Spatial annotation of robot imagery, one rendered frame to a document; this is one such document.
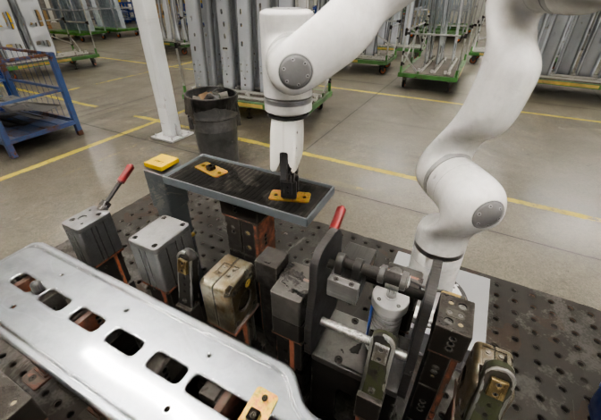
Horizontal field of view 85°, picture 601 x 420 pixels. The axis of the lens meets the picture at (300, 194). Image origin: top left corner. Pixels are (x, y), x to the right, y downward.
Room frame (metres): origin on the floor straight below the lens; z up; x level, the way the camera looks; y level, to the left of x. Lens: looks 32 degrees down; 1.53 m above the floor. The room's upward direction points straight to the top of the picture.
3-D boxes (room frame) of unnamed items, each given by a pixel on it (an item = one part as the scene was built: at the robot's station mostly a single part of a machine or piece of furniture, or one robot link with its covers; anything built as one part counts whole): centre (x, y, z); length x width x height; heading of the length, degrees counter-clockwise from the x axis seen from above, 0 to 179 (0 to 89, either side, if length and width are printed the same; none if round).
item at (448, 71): (6.75, -2.61, 0.88); 1.91 x 1.00 x 1.76; 153
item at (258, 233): (0.64, 0.12, 0.92); 0.10 x 0.08 x 0.45; 63
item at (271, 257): (0.47, 0.05, 0.90); 0.05 x 0.05 x 0.40; 63
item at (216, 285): (0.45, 0.14, 0.89); 0.13 x 0.11 x 0.38; 153
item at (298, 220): (0.64, 0.12, 1.16); 0.37 x 0.14 x 0.02; 63
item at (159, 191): (0.75, 0.35, 0.92); 0.08 x 0.08 x 0.44; 63
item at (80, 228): (0.65, 0.52, 0.88); 0.11 x 0.10 x 0.36; 153
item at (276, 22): (0.58, 0.02, 1.44); 0.09 x 0.08 x 0.13; 8
